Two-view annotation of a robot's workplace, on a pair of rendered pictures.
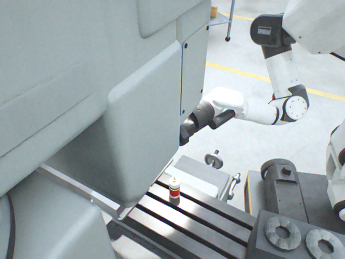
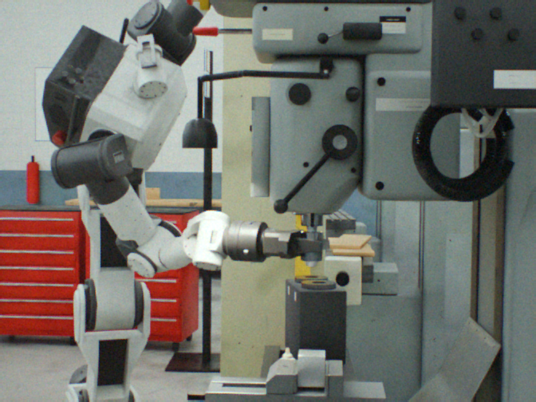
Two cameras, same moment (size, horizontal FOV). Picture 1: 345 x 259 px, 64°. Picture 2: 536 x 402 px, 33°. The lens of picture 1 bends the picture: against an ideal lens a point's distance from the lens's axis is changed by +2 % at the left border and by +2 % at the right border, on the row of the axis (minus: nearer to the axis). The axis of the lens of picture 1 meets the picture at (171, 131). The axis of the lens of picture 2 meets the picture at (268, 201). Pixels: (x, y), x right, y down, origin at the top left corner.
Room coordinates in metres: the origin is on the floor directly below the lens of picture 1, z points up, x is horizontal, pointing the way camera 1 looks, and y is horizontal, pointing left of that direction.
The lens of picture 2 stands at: (1.56, 1.66, 1.43)
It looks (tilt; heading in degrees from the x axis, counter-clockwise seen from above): 3 degrees down; 241
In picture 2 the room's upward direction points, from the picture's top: 1 degrees clockwise
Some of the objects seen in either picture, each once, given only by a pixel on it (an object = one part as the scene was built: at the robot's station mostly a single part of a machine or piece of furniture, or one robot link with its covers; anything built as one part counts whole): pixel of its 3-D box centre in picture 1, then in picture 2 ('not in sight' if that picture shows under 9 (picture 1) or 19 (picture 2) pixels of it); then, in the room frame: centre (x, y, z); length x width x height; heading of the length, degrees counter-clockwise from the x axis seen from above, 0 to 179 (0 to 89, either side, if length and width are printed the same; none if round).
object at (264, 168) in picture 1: (278, 171); not in sight; (1.04, -0.64, 0.50); 0.20 x 0.05 x 0.20; 81
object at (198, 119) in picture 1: (184, 123); (271, 243); (0.63, -0.04, 1.24); 0.13 x 0.12 x 0.10; 41
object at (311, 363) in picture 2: not in sight; (311, 368); (0.64, 0.16, 1.01); 0.06 x 0.05 x 0.06; 58
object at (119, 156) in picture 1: (102, 109); (406, 136); (0.40, 0.13, 1.47); 0.24 x 0.19 x 0.26; 60
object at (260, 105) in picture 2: not in sight; (260, 147); (0.66, -0.03, 1.45); 0.04 x 0.04 x 0.21; 60
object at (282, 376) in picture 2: not in sight; (282, 376); (0.69, 0.13, 0.99); 0.12 x 0.06 x 0.04; 58
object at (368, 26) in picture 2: not in sight; (349, 33); (0.58, 0.18, 1.66); 0.12 x 0.04 x 0.04; 150
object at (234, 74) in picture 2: not in sight; (223, 76); (0.80, 0.07, 1.58); 0.17 x 0.01 x 0.01; 95
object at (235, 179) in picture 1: (233, 184); not in sight; (0.95, -0.36, 0.48); 0.22 x 0.06 x 0.06; 150
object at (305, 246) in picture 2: not in sight; (306, 246); (0.59, 0.05, 1.24); 0.06 x 0.02 x 0.03; 131
